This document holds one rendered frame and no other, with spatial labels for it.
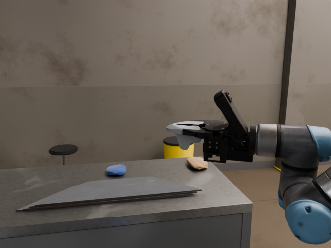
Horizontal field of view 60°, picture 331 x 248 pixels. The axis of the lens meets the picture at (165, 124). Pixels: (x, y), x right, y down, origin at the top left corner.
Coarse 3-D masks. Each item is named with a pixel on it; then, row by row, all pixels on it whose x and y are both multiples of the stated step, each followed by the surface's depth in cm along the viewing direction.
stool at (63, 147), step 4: (64, 144) 356; (68, 144) 356; (52, 148) 340; (56, 148) 340; (60, 148) 340; (64, 148) 340; (68, 148) 340; (72, 148) 340; (76, 148) 345; (52, 152) 330; (56, 152) 329; (60, 152) 328; (64, 152) 329; (68, 152) 330; (72, 152) 334; (64, 156) 343; (64, 160) 344; (64, 164) 345
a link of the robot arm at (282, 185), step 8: (288, 168) 62; (296, 168) 61; (304, 168) 61; (312, 168) 61; (280, 176) 65; (288, 176) 63; (296, 176) 61; (304, 176) 61; (312, 176) 61; (280, 184) 65; (288, 184) 60; (280, 192) 65; (280, 200) 66
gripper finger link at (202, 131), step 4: (184, 132) 67; (188, 132) 66; (192, 132) 65; (196, 132) 65; (200, 132) 64; (204, 132) 64; (208, 132) 64; (212, 132) 64; (216, 132) 65; (196, 136) 65; (200, 136) 65; (204, 136) 65; (208, 136) 64
